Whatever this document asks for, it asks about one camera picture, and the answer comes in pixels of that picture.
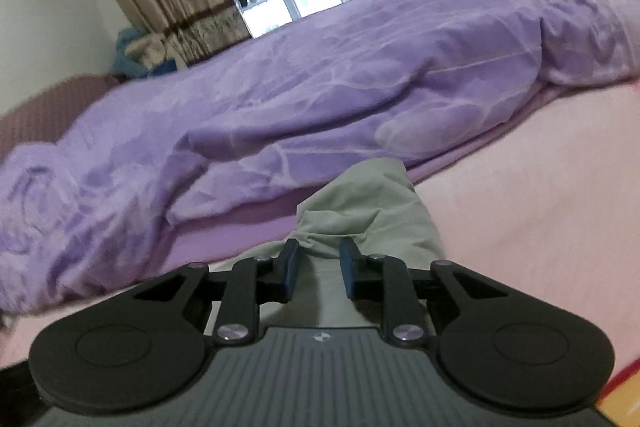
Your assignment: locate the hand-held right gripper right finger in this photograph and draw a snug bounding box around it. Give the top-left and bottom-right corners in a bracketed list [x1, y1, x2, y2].
[339, 239, 512, 348]

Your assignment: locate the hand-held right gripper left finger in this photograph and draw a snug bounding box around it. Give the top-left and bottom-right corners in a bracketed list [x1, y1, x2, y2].
[126, 238, 301, 347]

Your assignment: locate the grey and black jacket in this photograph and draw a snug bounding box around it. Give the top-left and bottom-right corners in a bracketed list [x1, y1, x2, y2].
[235, 159, 447, 333]

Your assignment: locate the purple quilt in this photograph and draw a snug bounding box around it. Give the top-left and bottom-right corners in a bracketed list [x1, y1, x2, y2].
[0, 0, 640, 314]

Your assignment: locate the pink printed blanket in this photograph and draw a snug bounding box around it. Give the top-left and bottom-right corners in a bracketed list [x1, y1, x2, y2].
[0, 79, 640, 388]

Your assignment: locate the pile of plush toys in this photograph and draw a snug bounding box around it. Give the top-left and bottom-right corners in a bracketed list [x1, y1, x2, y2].
[111, 27, 190, 81]

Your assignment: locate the mauve padded headboard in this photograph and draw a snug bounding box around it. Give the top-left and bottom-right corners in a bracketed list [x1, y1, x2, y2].
[0, 74, 123, 158]

